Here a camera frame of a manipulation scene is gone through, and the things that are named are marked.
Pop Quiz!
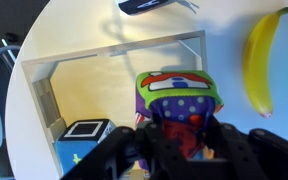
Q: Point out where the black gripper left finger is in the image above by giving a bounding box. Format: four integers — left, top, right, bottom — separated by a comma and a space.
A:
61, 122, 184, 180

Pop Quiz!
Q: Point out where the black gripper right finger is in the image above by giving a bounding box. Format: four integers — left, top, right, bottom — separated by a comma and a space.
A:
197, 114, 288, 180

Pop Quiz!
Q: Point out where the wooden crate tray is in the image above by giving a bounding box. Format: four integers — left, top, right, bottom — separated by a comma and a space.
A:
22, 30, 207, 177

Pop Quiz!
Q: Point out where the blue black white cube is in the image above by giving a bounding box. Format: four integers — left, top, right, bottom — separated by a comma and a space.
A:
55, 119, 116, 175

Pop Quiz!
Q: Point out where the yellow banana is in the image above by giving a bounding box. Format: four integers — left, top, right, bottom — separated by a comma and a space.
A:
242, 7, 288, 118

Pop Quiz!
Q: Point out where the white round pedestal table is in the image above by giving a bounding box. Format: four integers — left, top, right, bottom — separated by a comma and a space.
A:
6, 0, 288, 180

